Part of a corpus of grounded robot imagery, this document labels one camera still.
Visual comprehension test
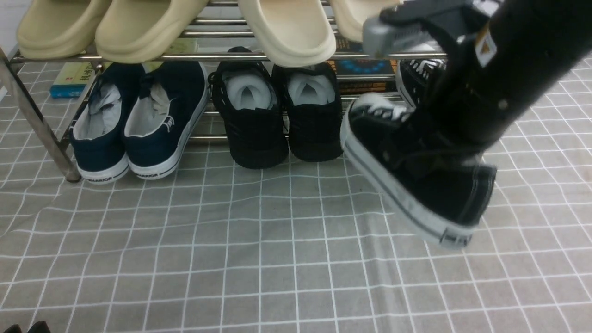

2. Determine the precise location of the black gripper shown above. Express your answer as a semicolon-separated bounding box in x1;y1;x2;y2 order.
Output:
380;65;491;179

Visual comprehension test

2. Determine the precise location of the black mesh shoe left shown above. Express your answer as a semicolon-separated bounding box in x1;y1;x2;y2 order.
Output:
209;60;289;169

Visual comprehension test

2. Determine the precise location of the beige slipper far left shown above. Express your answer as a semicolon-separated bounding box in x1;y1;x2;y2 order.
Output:
16;0;111;60

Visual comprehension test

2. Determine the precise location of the cream slipper far right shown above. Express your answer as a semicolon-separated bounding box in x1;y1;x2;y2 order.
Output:
329;0;404;43

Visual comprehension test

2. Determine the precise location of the black canvas sneaker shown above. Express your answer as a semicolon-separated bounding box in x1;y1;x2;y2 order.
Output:
340;92;498;249
395;59;446;108

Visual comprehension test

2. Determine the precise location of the navy sneaker right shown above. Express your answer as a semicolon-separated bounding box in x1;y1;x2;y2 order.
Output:
123;61;210;180

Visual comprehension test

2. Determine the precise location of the black mesh shoe right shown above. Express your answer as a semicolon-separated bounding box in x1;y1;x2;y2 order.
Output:
272;62;343;162

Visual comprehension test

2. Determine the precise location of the beige slipper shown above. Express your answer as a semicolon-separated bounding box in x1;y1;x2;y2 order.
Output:
16;0;111;60
95;0;208;64

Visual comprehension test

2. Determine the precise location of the navy sneaker left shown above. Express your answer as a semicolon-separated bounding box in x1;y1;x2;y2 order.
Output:
68;62;146;184

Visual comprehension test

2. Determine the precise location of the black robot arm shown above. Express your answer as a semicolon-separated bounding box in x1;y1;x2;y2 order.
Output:
379;0;591;178

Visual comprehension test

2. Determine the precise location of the green and blue book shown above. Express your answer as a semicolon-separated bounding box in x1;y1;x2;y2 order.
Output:
49;38;198;99

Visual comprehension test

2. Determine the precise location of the cream slipper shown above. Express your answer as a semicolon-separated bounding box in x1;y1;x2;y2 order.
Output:
237;0;336;68
329;0;404;43

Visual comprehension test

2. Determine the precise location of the stainless steel shoe rack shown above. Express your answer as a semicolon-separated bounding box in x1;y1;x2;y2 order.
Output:
1;0;446;183

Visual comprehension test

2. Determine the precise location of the navy sneaker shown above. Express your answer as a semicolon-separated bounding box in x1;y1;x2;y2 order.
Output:
68;62;146;184
123;61;210;180

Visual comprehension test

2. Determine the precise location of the black mesh shoe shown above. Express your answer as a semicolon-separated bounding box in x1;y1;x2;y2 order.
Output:
272;62;343;162
209;60;289;169

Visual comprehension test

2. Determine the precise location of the grey checked cloth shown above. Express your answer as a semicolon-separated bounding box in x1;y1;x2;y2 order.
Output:
0;58;592;333

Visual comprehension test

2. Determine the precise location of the dark object bottom left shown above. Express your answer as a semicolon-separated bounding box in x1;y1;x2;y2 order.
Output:
4;321;51;333

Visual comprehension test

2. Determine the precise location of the black book with blue ring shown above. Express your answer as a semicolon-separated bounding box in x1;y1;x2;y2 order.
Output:
327;58;397;95

